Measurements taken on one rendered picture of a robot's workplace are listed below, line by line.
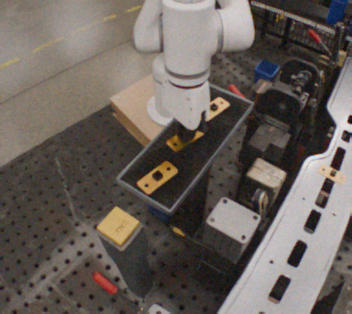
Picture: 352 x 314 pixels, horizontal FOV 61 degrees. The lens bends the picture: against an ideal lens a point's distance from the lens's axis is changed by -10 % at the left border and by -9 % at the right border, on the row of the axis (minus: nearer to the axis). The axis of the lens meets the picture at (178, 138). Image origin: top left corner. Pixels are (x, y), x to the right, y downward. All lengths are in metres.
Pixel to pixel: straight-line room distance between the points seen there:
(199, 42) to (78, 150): 0.94
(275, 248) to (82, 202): 0.72
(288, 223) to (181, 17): 0.56
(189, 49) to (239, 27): 0.09
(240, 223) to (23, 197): 0.88
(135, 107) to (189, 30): 0.86
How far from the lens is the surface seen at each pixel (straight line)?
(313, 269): 0.82
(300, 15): 1.64
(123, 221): 0.64
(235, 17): 0.56
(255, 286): 0.77
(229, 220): 0.70
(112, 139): 1.38
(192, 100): 0.60
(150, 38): 1.03
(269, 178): 0.81
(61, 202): 1.25
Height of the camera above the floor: 1.73
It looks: 49 degrees down
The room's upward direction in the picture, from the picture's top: straight up
